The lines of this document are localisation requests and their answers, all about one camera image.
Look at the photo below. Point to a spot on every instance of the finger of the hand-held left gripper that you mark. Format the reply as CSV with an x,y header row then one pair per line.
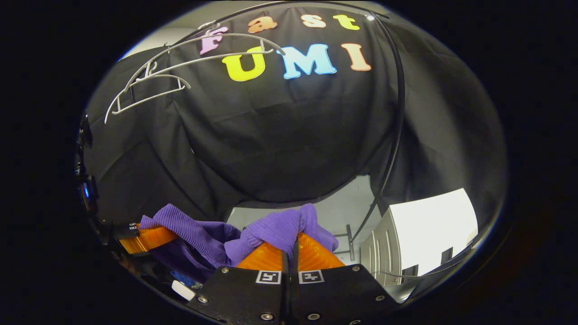
x,y
144,239

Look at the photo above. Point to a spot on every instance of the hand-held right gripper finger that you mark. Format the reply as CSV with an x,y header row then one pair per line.
x,y
295,293
285,293

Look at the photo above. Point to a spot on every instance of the purple ribbed garment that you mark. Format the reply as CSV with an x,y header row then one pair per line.
x,y
271,228

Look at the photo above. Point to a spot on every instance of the white laundry hamper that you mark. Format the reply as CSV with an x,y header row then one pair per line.
x,y
429,225

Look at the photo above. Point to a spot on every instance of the white plastic clothes hanger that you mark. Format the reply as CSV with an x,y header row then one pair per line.
x,y
171,76
226,55

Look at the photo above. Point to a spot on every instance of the black metal clothes rack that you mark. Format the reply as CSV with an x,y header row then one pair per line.
x,y
402,113

